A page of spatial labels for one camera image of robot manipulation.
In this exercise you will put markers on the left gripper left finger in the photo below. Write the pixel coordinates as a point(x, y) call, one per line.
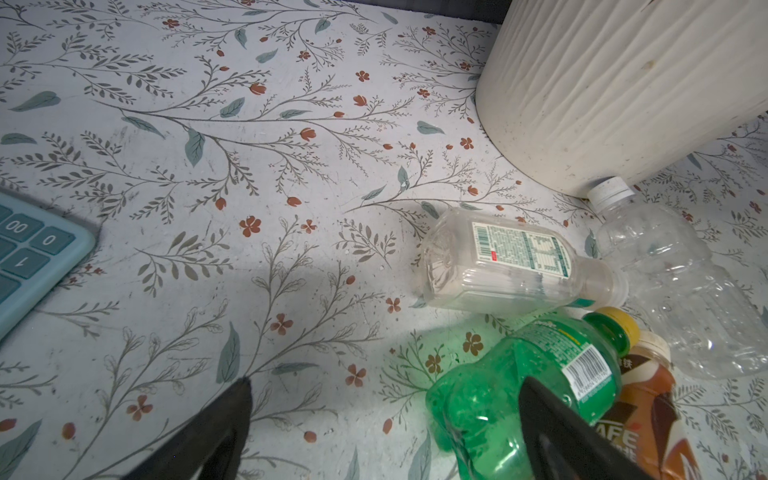
point(210, 445)

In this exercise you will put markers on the teal calculator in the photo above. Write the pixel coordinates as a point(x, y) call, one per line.
point(38, 249)

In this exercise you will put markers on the green bottle yellow cap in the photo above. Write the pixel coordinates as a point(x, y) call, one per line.
point(475, 407)

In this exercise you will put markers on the brown tea bottle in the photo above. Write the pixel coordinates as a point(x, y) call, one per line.
point(644, 423)

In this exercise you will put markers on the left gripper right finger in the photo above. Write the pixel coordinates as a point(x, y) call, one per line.
point(561, 445)

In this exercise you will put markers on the square clear bottle green label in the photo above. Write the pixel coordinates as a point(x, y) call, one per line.
point(479, 263)

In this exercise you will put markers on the tall clear ribbed bottle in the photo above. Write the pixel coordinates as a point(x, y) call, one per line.
point(713, 331)

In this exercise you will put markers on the white ribbed trash bin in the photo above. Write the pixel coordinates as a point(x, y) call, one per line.
point(575, 92)

